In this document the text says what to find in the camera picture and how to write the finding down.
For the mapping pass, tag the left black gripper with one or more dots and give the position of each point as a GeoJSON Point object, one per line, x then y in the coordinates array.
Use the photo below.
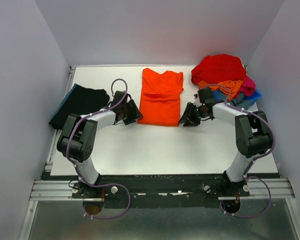
{"type": "Point", "coordinates": [135, 112]}

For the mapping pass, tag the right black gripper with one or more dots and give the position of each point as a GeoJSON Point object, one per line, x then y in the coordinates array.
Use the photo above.
{"type": "Point", "coordinates": [188, 114]}

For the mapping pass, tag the black t shirt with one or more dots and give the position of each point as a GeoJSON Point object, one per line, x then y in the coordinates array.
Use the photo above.
{"type": "Point", "coordinates": [82, 101]}

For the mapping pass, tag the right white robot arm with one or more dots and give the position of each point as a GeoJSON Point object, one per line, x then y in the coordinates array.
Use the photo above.
{"type": "Point", "coordinates": [254, 138]}

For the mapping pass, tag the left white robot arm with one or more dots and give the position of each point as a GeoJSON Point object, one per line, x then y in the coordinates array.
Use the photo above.
{"type": "Point", "coordinates": [77, 138]}

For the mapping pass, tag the blue plastic bin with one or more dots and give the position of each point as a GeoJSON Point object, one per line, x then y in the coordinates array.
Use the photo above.
{"type": "Point", "coordinates": [220, 96]}

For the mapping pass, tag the grey t shirt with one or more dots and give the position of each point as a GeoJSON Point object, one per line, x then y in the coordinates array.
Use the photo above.
{"type": "Point", "coordinates": [240, 101]}

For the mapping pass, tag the red t shirt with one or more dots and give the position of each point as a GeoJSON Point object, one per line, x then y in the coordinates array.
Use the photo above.
{"type": "Point", "coordinates": [214, 69]}

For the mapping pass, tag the blue folded t shirt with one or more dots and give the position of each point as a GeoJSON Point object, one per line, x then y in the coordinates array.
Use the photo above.
{"type": "Point", "coordinates": [57, 112]}

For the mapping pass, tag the magenta t shirt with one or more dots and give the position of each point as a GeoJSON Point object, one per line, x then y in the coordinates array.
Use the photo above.
{"type": "Point", "coordinates": [248, 87]}

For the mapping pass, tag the aluminium extrusion right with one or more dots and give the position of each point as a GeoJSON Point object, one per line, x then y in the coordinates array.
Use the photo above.
{"type": "Point", "coordinates": [257, 189]}

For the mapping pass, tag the aluminium extrusion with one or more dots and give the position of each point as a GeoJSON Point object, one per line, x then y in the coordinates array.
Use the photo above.
{"type": "Point", "coordinates": [51, 190]}
{"type": "Point", "coordinates": [257, 189]}

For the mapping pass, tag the aluminium extrusion left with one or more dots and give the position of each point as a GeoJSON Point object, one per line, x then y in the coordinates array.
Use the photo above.
{"type": "Point", "coordinates": [51, 190]}

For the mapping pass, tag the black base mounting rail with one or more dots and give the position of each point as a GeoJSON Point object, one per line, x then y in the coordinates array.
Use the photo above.
{"type": "Point", "coordinates": [154, 191]}

